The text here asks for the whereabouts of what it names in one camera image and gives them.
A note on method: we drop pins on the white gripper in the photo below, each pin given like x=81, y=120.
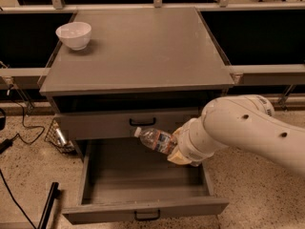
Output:
x=190, y=149

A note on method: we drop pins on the clear plastic water bottle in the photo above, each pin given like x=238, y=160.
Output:
x=156, y=140

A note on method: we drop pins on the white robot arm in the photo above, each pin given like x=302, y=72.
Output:
x=246, y=122

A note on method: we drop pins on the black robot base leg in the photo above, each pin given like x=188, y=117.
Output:
x=52, y=196

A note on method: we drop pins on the open grey middle drawer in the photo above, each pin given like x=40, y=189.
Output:
x=122, y=180

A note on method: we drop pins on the grey top drawer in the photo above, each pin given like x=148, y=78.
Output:
x=116, y=124

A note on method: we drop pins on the grey drawer cabinet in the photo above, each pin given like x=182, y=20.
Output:
x=139, y=59

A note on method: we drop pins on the white bowl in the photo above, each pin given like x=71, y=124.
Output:
x=75, y=35

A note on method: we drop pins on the wire mesh basket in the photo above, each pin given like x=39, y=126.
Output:
x=56, y=138

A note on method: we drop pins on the metal railing frame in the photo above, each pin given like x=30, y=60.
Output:
x=152, y=0

